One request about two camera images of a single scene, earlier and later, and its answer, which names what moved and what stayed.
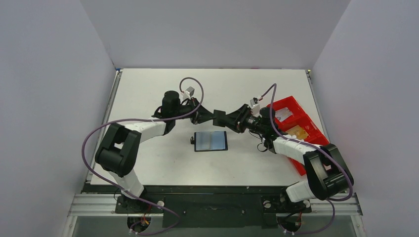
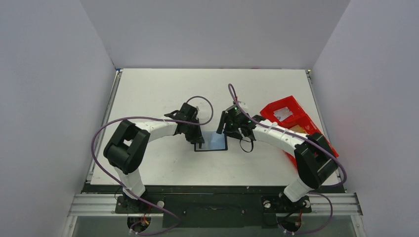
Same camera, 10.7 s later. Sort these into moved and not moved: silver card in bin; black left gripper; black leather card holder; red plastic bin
Moved: black left gripper
Not moved: silver card in bin; black leather card holder; red plastic bin
